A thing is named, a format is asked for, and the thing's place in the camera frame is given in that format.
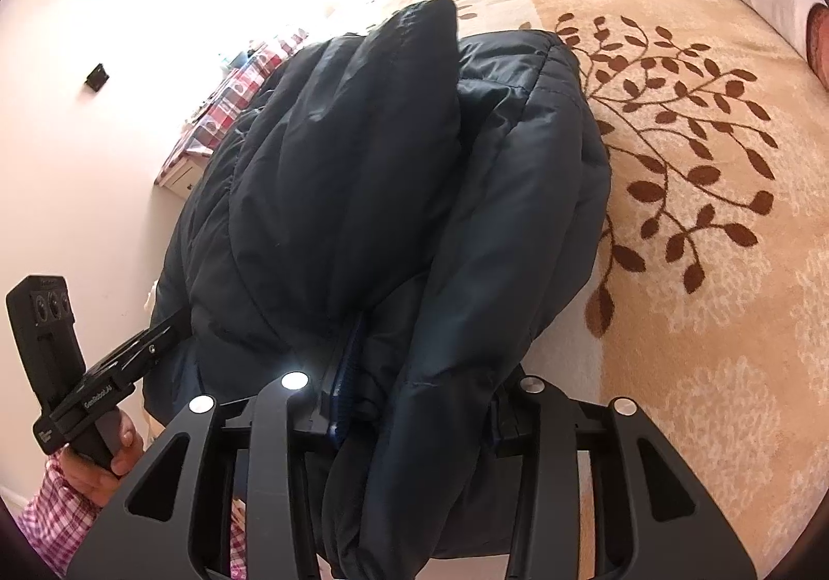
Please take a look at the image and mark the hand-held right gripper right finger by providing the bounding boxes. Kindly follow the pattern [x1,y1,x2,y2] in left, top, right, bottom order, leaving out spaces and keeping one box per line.
[489,376,759,580]

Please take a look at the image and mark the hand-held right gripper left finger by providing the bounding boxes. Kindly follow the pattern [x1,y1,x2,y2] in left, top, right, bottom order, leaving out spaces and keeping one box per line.
[65,321,364,580]

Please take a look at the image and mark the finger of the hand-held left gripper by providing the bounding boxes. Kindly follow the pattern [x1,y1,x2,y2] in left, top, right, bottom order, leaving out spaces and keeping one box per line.
[97,307,195,372]

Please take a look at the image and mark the dark puffer jacket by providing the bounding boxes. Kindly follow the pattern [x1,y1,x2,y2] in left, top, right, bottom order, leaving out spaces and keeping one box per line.
[144,0,613,580]

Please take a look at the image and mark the person's left hand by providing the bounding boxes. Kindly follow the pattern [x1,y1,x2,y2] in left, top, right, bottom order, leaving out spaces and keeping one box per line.
[58,408,147,510]

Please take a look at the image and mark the white nightstand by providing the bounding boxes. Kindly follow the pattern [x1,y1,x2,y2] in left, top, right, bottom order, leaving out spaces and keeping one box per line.
[155,156,208,199]

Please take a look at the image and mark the beige leaf-patterned blanket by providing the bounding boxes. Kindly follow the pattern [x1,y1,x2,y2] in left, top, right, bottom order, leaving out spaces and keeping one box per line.
[363,0,829,561]

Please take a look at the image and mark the plaid cloth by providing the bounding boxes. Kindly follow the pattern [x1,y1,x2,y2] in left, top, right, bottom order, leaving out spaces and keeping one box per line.
[159,30,312,180]

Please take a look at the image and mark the red plush blanket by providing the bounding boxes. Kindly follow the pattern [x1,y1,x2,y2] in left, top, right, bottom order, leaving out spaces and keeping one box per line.
[806,4,829,89]

